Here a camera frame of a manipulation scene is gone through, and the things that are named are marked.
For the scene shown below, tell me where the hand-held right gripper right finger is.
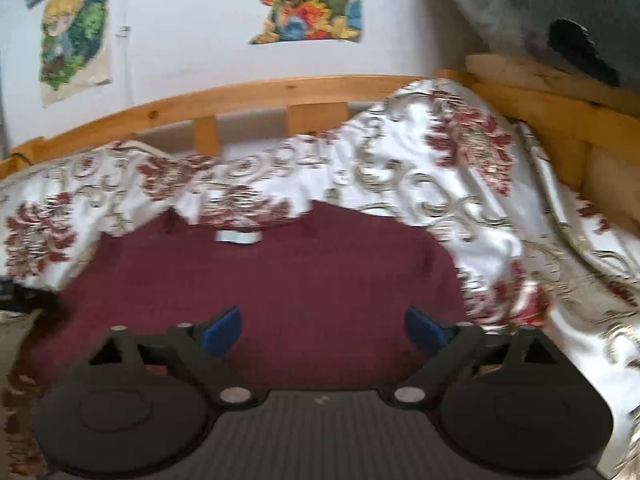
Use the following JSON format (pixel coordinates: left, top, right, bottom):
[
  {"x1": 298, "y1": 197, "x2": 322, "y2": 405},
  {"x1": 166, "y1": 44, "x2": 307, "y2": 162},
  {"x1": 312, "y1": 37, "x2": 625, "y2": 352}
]
[{"x1": 392, "y1": 305, "x2": 562, "y2": 409}]

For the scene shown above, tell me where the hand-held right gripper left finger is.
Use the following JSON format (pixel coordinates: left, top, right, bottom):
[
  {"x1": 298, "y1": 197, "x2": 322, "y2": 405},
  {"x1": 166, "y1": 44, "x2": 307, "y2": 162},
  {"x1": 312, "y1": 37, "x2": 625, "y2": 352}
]
[{"x1": 87, "y1": 305, "x2": 259, "y2": 409}]

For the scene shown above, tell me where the maroon long-sleeve sweater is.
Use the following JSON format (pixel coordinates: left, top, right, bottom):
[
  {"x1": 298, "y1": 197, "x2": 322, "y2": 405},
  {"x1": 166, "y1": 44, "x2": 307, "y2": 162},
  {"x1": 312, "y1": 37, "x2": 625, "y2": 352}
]
[{"x1": 20, "y1": 199, "x2": 469, "y2": 397}]

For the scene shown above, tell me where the white floral satin blanket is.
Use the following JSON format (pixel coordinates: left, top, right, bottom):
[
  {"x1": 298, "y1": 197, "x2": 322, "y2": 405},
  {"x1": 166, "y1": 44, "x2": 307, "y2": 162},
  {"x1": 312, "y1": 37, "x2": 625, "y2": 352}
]
[{"x1": 0, "y1": 78, "x2": 640, "y2": 480}]

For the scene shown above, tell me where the clear plastic bag with blue bedding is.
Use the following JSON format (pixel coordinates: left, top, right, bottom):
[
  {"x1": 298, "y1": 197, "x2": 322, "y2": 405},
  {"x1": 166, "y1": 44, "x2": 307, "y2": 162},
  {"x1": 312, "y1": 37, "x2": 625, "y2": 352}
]
[{"x1": 409, "y1": 0, "x2": 640, "y2": 89}]

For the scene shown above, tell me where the wooden bed frame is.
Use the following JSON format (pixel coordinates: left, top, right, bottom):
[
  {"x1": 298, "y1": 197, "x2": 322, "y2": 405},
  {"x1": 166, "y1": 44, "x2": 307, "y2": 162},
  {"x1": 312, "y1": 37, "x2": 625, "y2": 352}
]
[{"x1": 0, "y1": 53, "x2": 640, "y2": 211}]

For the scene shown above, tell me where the blond cartoon figure wall poster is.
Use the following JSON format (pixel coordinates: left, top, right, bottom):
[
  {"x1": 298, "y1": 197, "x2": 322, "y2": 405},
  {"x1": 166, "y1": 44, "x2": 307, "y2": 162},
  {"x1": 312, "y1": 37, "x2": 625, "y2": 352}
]
[{"x1": 39, "y1": 0, "x2": 114, "y2": 109}]

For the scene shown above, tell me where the white wall pipe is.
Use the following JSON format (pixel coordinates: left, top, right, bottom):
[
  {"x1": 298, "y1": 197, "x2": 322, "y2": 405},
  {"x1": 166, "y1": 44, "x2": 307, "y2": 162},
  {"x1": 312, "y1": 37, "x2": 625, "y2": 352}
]
[{"x1": 116, "y1": 0, "x2": 139, "y2": 111}]

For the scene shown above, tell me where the colourful landscape wall poster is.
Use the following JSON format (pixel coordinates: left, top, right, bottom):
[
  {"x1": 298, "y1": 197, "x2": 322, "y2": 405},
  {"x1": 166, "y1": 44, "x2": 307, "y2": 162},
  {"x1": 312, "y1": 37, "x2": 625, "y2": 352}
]
[{"x1": 237, "y1": 0, "x2": 364, "y2": 45}]

